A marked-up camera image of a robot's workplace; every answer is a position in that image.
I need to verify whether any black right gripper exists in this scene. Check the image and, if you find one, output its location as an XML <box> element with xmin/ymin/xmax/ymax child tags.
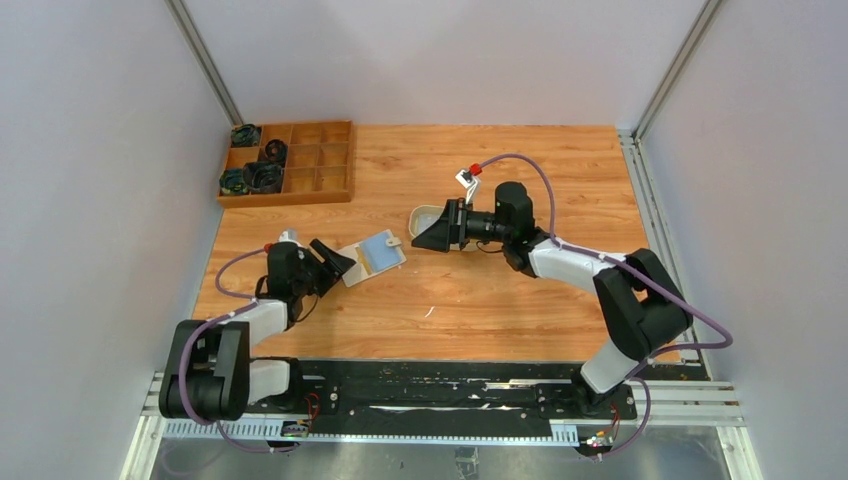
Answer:
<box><xmin>412</xmin><ymin>198</ymin><xmax>512</xmax><ymax>254</ymax></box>

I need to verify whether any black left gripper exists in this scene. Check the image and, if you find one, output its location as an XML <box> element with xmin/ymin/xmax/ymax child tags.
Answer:
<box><xmin>294</xmin><ymin>240</ymin><xmax>356</xmax><ymax>298</ymax></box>

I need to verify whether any blue VIP card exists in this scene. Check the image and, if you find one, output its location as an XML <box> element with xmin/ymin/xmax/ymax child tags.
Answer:
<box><xmin>362</xmin><ymin>232</ymin><xmax>402</xmax><ymax>273</ymax></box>

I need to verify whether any yellow card from holder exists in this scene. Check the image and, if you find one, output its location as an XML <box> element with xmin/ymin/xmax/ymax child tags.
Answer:
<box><xmin>355</xmin><ymin>242</ymin><xmax>374</xmax><ymax>277</ymax></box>

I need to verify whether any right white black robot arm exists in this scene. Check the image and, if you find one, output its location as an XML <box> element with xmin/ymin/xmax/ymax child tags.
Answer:
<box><xmin>411</xmin><ymin>181</ymin><xmax>693</xmax><ymax>418</ymax></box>

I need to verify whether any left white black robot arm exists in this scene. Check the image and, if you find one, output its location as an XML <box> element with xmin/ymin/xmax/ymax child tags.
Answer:
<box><xmin>158</xmin><ymin>239</ymin><xmax>356</xmax><ymax>425</ymax></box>

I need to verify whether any beige plastic tray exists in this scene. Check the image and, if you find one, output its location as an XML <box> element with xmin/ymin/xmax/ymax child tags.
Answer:
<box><xmin>408</xmin><ymin>205</ymin><xmax>479</xmax><ymax>253</ymax></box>

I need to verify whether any wooden compartment tray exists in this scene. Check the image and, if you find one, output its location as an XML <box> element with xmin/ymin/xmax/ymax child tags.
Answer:
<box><xmin>216</xmin><ymin>120</ymin><xmax>355</xmax><ymax>209</ymax></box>

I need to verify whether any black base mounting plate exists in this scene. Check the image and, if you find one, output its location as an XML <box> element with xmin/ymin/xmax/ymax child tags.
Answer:
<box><xmin>178</xmin><ymin>357</ymin><xmax>710</xmax><ymax>439</ymax></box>

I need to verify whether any black coiled cable large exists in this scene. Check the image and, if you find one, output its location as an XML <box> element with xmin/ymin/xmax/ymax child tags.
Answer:
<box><xmin>242</xmin><ymin>162</ymin><xmax>284</xmax><ymax>194</ymax></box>

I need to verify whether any black coiled cable small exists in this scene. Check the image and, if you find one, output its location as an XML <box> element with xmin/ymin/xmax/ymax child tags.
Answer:
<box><xmin>263</xmin><ymin>139</ymin><xmax>288</xmax><ymax>166</ymax></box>

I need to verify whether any black coiled cable top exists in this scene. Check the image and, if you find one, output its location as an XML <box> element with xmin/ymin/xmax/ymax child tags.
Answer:
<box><xmin>230</xmin><ymin>123</ymin><xmax>262</xmax><ymax>149</ymax></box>

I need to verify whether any aluminium rail frame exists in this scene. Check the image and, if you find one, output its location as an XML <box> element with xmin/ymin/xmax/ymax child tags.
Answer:
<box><xmin>121</xmin><ymin>374</ymin><xmax>763</xmax><ymax>479</ymax></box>

